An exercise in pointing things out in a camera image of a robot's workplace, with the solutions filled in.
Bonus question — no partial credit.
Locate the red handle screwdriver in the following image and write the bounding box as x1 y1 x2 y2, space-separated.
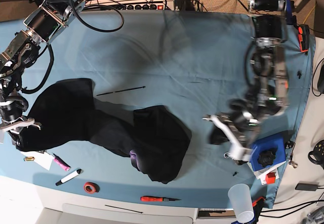
140 196 180 202

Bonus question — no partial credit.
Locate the blue black clamp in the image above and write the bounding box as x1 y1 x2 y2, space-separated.
285 0 297 27

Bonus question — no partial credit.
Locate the gold battery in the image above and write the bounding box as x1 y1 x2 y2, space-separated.
24 157 35 161

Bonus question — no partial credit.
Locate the blue plastic box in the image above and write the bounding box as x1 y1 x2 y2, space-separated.
250 133 286 171

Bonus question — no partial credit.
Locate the pink glue tube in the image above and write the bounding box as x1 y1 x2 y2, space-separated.
53 154 70 171

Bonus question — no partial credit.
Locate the small red cube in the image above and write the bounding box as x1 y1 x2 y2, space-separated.
265 172 276 185

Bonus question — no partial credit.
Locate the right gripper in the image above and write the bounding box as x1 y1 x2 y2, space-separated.
1 95 30 151

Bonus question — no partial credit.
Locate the black knob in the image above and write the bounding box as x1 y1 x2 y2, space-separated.
258 150 275 167

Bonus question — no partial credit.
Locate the white power strip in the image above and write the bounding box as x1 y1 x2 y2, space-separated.
86 0 177 11

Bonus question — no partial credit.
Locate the thin black zip tie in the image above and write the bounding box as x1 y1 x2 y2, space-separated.
96 86 146 96

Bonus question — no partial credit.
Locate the blue table cloth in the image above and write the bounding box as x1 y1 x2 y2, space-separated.
0 9 316 209

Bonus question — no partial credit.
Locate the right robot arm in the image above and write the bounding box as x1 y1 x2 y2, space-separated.
1 0 85 147

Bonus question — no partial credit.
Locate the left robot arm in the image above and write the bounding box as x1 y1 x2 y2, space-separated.
212 0 294 147

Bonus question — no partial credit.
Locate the orange black clamp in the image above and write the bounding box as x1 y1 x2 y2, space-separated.
298 24 310 53

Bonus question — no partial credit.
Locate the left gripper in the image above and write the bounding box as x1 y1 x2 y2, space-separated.
209 105 261 146

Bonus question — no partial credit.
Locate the translucent plastic cup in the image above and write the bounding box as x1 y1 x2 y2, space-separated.
228 184 254 223

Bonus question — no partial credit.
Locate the white paper note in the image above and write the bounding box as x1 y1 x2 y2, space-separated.
20 151 54 170

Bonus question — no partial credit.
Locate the red tape roll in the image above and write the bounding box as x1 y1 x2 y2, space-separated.
84 182 100 194

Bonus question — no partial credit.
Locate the black t-shirt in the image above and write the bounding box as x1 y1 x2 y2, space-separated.
16 78 191 184

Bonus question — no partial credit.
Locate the black white marker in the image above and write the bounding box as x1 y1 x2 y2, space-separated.
55 169 83 186

